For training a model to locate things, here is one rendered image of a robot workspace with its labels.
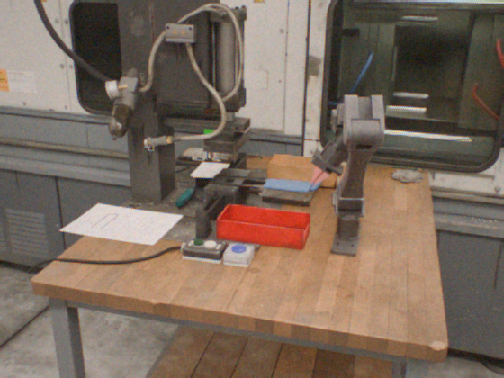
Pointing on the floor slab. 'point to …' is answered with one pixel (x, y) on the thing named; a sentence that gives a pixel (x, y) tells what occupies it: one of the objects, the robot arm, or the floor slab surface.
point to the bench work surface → (274, 295)
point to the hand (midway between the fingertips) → (311, 184)
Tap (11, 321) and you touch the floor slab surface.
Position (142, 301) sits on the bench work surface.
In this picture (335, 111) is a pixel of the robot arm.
